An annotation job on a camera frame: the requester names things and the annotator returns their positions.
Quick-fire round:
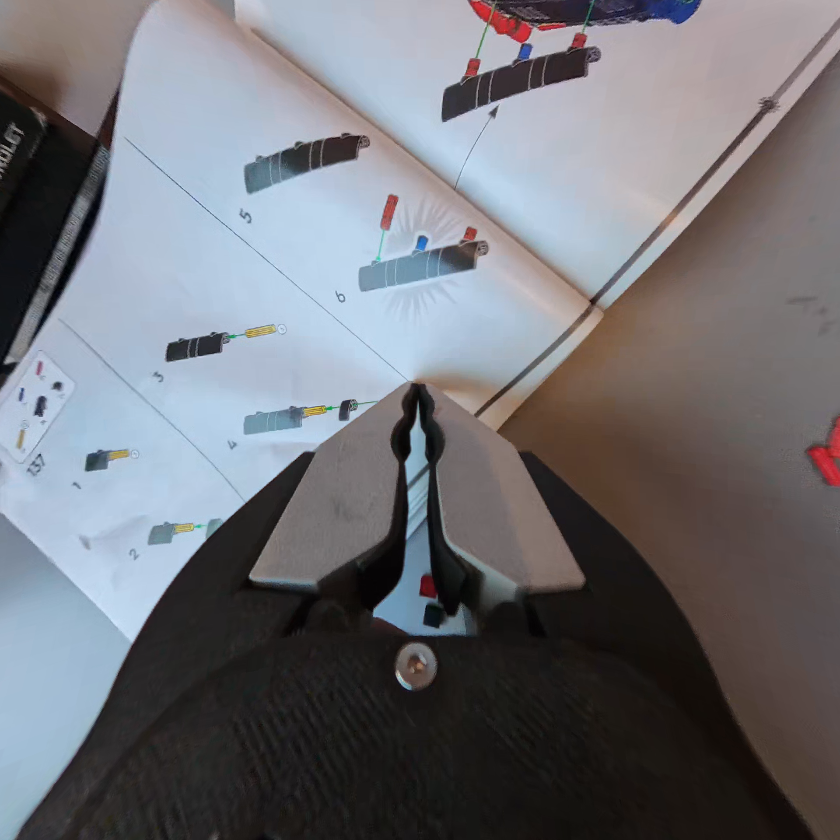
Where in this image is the instruction booklet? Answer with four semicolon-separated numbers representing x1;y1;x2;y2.
0;0;840;641

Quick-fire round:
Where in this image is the black toy car set box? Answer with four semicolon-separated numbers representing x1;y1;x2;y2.
0;85;109;368

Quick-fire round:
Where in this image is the pile of small toy bricks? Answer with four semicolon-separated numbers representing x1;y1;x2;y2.
419;574;447;630

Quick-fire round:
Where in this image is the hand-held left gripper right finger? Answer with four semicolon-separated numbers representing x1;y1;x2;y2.
419;384;586;622

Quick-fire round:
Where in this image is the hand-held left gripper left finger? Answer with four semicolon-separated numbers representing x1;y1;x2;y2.
248;382;419;611

